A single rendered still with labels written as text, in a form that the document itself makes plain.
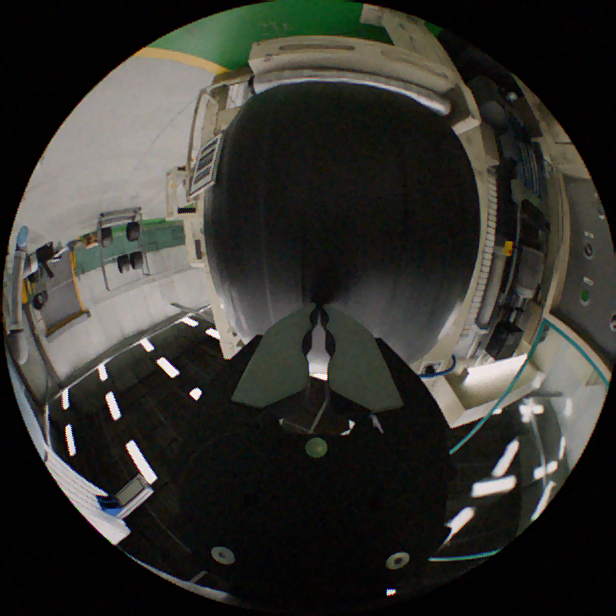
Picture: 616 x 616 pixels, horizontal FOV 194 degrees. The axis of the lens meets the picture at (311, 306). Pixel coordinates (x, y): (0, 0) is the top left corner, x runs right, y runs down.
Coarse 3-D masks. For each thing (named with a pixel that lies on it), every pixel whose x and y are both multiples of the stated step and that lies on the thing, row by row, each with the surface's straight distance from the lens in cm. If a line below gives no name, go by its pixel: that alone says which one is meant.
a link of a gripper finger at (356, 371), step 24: (336, 312) 11; (336, 336) 9; (360, 336) 9; (336, 360) 8; (360, 360) 8; (384, 360) 8; (336, 384) 7; (360, 384) 7; (384, 384) 7; (336, 408) 8; (360, 408) 7; (384, 408) 7
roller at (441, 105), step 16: (256, 80) 38; (272, 80) 37; (288, 80) 37; (304, 80) 37; (320, 80) 37; (336, 80) 37; (352, 80) 37; (368, 80) 37; (384, 80) 38; (400, 80) 40; (416, 96) 40; (432, 96) 41; (448, 112) 43
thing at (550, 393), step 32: (544, 320) 58; (544, 352) 59; (576, 352) 56; (512, 384) 64; (544, 384) 60; (576, 384) 57; (608, 384) 56; (512, 416) 66; (544, 416) 61; (576, 416) 59; (480, 448) 77; (512, 448) 69; (544, 448) 64; (576, 448) 61; (480, 480) 81; (512, 480) 72; (544, 480) 67; (448, 512) 100; (480, 512) 85; (512, 512) 76; (448, 544) 106; (480, 544) 91
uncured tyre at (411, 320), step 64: (256, 128) 17; (320, 128) 15; (384, 128) 17; (448, 128) 24; (256, 192) 13; (320, 192) 12; (384, 192) 13; (448, 192) 16; (256, 256) 13; (320, 256) 12; (384, 256) 13; (448, 256) 16; (256, 320) 16; (384, 320) 16; (448, 320) 20
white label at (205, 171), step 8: (216, 136) 20; (224, 136) 19; (208, 144) 21; (216, 144) 19; (200, 152) 21; (208, 152) 20; (216, 152) 18; (200, 160) 20; (208, 160) 19; (216, 160) 17; (200, 168) 19; (208, 168) 18; (216, 168) 17; (200, 176) 18; (208, 176) 17; (192, 184) 19; (200, 184) 18; (208, 184) 17; (192, 192) 19
